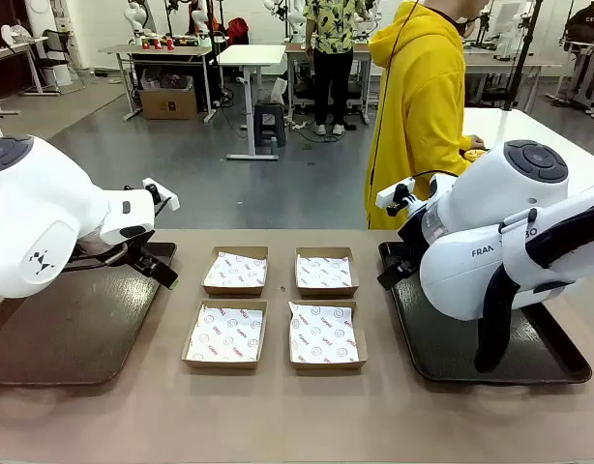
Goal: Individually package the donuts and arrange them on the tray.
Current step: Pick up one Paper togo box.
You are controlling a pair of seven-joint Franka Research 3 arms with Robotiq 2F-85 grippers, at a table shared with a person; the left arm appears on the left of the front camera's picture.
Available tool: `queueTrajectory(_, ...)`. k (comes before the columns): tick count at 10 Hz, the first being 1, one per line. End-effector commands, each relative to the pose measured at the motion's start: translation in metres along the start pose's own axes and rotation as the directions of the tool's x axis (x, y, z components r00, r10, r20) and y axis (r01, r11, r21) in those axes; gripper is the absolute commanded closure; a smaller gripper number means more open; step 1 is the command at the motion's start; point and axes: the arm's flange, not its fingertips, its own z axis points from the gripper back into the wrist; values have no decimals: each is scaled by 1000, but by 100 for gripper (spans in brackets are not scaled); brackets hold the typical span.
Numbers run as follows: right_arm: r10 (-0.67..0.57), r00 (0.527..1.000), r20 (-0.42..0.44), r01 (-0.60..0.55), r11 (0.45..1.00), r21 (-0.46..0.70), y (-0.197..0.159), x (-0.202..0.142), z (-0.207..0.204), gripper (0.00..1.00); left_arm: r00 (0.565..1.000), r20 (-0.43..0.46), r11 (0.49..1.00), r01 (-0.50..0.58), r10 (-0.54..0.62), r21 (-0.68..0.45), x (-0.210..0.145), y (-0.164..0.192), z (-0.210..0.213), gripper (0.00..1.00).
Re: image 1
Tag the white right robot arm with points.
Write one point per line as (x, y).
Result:
(495, 183)

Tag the white red-printed paper liner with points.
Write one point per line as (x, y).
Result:
(323, 271)
(321, 336)
(234, 271)
(227, 336)

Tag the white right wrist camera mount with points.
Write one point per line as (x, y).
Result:
(391, 193)

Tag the grey lab table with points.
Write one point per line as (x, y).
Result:
(152, 49)
(510, 63)
(297, 48)

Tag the person in floral shirt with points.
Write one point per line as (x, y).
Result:
(333, 29)

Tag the brown cardboard shipping box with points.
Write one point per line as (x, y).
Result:
(169, 104)

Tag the orange glazed donut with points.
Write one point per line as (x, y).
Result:
(473, 154)

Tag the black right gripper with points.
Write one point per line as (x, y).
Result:
(413, 234)

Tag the white side table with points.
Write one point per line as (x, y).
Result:
(7, 50)

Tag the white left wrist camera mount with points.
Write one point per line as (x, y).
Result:
(165, 197)

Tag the person in yellow hoodie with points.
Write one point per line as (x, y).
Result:
(413, 121)

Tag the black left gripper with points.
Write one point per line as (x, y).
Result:
(143, 256)

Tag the person's right hand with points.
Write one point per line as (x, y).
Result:
(477, 142)

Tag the person's right forearm yellow sleeve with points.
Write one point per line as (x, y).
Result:
(459, 142)

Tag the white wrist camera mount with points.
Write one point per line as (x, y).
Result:
(391, 193)
(165, 197)

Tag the dark grey plastic stool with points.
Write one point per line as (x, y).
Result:
(268, 121)

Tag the dark brown plastic tray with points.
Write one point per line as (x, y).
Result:
(84, 328)
(437, 348)

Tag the black stand pole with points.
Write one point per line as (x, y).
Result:
(517, 63)

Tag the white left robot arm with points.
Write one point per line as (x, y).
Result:
(36, 203)

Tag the large white table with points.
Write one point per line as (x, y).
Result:
(534, 125)

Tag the white plastic bag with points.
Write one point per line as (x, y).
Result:
(277, 92)

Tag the black office chair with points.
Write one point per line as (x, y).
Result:
(52, 62)

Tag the brown cardboard donut box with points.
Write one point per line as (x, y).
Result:
(326, 293)
(219, 365)
(234, 291)
(326, 366)

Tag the person in black shirt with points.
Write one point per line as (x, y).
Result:
(587, 24)

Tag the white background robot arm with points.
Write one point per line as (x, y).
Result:
(200, 24)
(135, 14)
(294, 21)

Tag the white height-adjustable desk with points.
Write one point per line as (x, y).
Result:
(251, 54)

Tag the red bag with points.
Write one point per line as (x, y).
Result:
(238, 31)

